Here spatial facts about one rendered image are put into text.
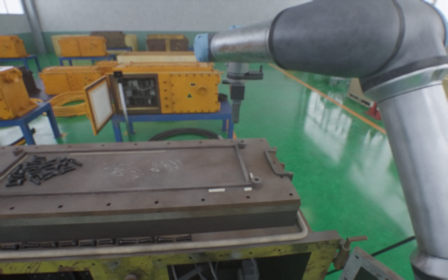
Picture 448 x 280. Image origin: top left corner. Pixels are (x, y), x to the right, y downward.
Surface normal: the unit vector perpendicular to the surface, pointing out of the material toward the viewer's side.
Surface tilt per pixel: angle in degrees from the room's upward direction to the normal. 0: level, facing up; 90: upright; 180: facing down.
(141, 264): 90
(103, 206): 0
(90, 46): 90
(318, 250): 90
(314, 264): 90
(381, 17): 63
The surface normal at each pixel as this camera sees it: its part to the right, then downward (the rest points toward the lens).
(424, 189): -0.84, 0.14
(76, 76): 0.16, 0.47
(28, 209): 0.03, -0.88
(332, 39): -0.44, 0.46
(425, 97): -0.26, -0.04
